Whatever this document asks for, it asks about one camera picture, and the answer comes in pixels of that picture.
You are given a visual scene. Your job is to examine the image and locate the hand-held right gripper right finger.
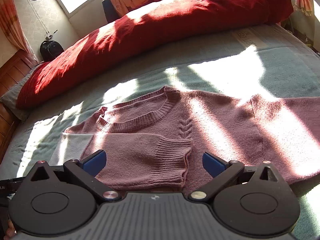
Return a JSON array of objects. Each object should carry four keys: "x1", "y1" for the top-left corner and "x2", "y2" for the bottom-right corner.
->
[{"x1": 188, "y1": 151, "x2": 288, "y2": 202}]

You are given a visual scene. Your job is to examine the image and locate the red duvet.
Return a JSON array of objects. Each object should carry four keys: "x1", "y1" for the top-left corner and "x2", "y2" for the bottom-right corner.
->
[{"x1": 16, "y1": 0, "x2": 294, "y2": 109}]

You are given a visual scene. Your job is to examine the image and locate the black backpack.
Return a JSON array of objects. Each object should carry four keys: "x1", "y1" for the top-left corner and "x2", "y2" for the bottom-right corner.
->
[{"x1": 39, "y1": 40, "x2": 64, "y2": 62}]

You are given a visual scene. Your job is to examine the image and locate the wooden headboard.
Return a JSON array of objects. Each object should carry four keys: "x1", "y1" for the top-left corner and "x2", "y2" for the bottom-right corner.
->
[{"x1": 0, "y1": 49, "x2": 38, "y2": 163}]

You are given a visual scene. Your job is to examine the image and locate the grey pillow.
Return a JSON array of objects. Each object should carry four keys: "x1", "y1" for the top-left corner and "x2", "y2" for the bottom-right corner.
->
[{"x1": 0, "y1": 64, "x2": 43, "y2": 122}]

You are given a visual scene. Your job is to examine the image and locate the pink and white knit sweater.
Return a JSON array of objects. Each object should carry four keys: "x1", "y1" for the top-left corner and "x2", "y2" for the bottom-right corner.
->
[{"x1": 50, "y1": 85, "x2": 320, "y2": 193}]

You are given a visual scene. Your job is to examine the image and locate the person's left hand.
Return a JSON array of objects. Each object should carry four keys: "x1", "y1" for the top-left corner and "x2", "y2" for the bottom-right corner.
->
[{"x1": 6, "y1": 220, "x2": 17, "y2": 239}]

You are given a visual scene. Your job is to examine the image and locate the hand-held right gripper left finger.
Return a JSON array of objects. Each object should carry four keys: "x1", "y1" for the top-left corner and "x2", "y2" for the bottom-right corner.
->
[{"x1": 26, "y1": 149, "x2": 122, "y2": 202}]

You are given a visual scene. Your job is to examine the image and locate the green plaid bed blanket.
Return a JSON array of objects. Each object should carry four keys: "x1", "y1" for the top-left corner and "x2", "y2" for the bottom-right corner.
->
[{"x1": 0, "y1": 22, "x2": 320, "y2": 240}]

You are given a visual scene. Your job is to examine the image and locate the dark hanging trousers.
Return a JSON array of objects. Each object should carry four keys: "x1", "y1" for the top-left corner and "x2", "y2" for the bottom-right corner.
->
[{"x1": 102, "y1": 0, "x2": 120, "y2": 23}]

